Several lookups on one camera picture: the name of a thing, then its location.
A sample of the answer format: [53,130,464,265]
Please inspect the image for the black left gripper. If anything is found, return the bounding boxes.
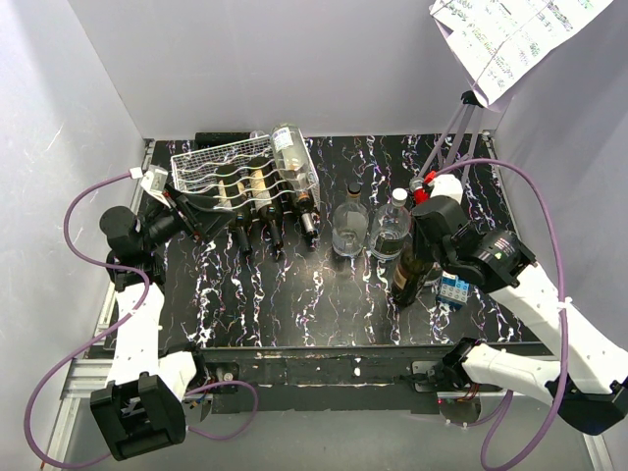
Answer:
[141,183,236,253]

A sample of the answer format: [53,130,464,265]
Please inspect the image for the olive green wine bottle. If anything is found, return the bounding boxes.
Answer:
[391,243,435,307]

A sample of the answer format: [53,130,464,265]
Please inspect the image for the dark wine bottle neck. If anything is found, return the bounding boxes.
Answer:
[216,164,252,256]

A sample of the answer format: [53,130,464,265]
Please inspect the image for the dark green wine bottle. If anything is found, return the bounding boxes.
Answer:
[248,156,284,257]

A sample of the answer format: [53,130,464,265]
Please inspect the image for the clear round glass bottle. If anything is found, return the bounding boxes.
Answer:
[271,123,320,208]

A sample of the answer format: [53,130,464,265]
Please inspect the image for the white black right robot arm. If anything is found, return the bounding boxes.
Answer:
[411,195,627,436]

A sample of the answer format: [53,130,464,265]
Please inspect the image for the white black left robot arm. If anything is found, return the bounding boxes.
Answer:
[90,185,235,461]

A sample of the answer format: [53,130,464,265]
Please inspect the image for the clear bottle white cap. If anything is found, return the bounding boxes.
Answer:
[369,187,411,261]

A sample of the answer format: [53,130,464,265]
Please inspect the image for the red glitter tube bottle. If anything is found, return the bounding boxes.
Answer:
[409,177,430,205]

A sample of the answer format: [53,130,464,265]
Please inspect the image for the clear bottle black cap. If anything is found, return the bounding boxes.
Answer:
[332,183,369,257]

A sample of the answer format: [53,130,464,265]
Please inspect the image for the blue white toy bricks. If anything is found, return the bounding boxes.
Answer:
[436,272,470,309]

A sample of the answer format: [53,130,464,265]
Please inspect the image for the purple tripod stand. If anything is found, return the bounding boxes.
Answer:
[418,90,485,181]

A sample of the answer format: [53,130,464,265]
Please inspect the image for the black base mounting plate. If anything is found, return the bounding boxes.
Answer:
[200,345,480,414]

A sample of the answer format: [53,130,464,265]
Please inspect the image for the white printed paper sheets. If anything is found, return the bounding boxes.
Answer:
[429,0,610,110]

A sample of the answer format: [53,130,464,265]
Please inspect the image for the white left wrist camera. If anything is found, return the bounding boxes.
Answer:
[130,165,169,201]

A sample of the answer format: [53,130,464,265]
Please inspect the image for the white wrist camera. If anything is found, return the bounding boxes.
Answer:
[424,172,463,203]
[130,165,169,201]

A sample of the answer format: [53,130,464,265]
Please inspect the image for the white wire wine rack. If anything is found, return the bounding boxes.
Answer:
[170,132,323,220]

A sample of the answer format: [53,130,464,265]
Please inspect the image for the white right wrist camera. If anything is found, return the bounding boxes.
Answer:
[424,172,463,203]

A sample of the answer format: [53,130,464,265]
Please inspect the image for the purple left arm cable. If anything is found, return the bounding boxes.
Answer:
[24,174,151,467]

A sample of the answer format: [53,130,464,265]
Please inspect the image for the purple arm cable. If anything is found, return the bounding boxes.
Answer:
[434,157,573,471]
[24,174,151,467]

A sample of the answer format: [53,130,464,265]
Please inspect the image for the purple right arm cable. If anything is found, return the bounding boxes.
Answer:
[434,157,573,471]

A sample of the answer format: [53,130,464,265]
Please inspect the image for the aluminium frame rail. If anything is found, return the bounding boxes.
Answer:
[45,139,166,461]

